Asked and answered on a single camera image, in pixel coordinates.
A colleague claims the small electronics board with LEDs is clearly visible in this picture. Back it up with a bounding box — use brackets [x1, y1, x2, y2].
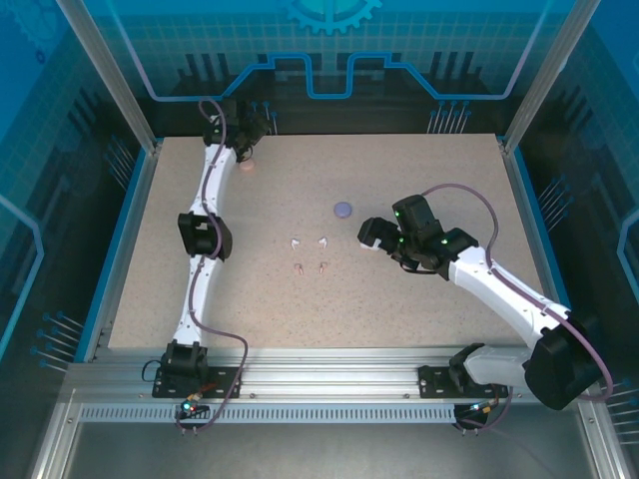
[180, 392, 210, 419]
[466, 398, 502, 419]

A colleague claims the grey metal shelf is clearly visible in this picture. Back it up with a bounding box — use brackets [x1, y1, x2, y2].
[59, 421, 600, 479]

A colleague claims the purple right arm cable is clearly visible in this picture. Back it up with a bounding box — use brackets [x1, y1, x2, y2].
[422, 183, 614, 433]

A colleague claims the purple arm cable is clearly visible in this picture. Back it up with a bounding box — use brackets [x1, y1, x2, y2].
[422, 183, 614, 433]
[174, 97, 250, 435]

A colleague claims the aluminium table side rail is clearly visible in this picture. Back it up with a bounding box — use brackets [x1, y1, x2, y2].
[82, 139, 166, 363]
[498, 134, 588, 363]

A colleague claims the aluminium frame post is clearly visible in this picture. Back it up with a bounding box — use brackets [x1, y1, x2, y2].
[500, 0, 590, 156]
[54, 0, 164, 156]

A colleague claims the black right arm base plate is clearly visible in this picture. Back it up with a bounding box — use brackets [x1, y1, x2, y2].
[417, 365, 515, 400]

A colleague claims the aluminium extrusion rail beam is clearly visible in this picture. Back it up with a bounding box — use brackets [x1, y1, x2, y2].
[64, 346, 600, 400]

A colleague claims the slotted grey cable duct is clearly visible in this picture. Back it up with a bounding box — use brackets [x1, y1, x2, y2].
[77, 402, 460, 423]

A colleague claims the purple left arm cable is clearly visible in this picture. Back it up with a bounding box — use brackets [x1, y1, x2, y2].
[174, 97, 250, 435]

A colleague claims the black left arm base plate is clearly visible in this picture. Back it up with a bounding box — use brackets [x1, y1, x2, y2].
[151, 366, 241, 399]

